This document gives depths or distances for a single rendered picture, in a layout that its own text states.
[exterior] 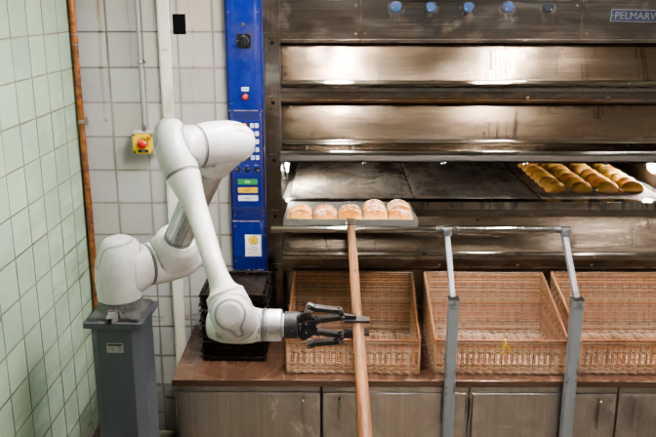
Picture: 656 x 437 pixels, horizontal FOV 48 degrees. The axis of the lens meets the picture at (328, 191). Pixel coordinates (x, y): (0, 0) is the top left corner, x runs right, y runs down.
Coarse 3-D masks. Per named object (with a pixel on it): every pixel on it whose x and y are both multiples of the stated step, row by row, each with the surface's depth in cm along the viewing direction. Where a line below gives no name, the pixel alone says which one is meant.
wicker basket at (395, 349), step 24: (336, 288) 343; (360, 288) 343; (384, 288) 343; (408, 288) 343; (384, 312) 343; (408, 312) 343; (312, 336) 338; (384, 336) 338; (408, 336) 338; (288, 360) 305; (312, 360) 315; (336, 360) 315; (384, 360) 315; (408, 360) 303
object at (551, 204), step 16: (416, 208) 339; (432, 208) 339; (448, 208) 339; (464, 208) 339; (480, 208) 339; (496, 208) 339; (512, 208) 339; (528, 208) 339; (544, 208) 339; (560, 208) 338; (576, 208) 338; (592, 208) 338; (608, 208) 338; (624, 208) 338; (640, 208) 338
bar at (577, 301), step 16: (448, 240) 301; (448, 256) 298; (448, 272) 294; (576, 288) 290; (448, 304) 287; (576, 304) 286; (448, 320) 288; (576, 320) 287; (448, 336) 290; (576, 336) 289; (448, 352) 291; (576, 352) 291; (448, 368) 293; (576, 368) 293; (448, 384) 295; (576, 384) 294; (448, 400) 296; (448, 416) 298; (560, 416) 302; (448, 432) 300; (560, 432) 302
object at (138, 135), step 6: (132, 132) 325; (138, 132) 325; (144, 132) 325; (150, 132) 325; (132, 138) 325; (138, 138) 325; (144, 138) 324; (132, 144) 326; (150, 144) 325; (138, 150) 326; (144, 150) 326; (150, 150) 326
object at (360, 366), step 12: (348, 228) 289; (348, 240) 276; (348, 252) 264; (360, 300) 221; (360, 312) 212; (360, 324) 204; (360, 336) 196; (360, 348) 189; (360, 360) 183; (360, 372) 177; (360, 384) 171; (360, 396) 166; (360, 408) 162; (360, 420) 157; (360, 432) 153; (372, 432) 154
